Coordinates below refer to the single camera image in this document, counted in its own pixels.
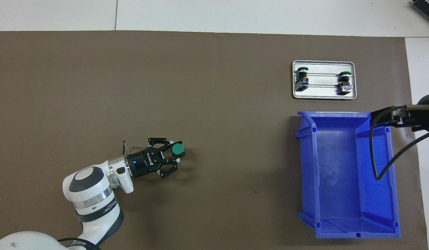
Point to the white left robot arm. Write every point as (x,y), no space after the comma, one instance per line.
(92,198)

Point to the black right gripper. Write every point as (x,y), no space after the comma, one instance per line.
(428,113)

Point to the brown table mat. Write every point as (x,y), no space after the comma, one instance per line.
(235,191)

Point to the green push button switch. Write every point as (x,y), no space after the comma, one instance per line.
(178,149)
(302,80)
(345,85)

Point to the grey device corner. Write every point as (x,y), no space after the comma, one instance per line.
(426,8)

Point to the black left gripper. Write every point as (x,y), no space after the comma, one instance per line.
(145,163)

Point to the blue plastic storage bin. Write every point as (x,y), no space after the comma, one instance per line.
(339,180)

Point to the silver metal tray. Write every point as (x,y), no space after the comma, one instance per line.
(323,90)

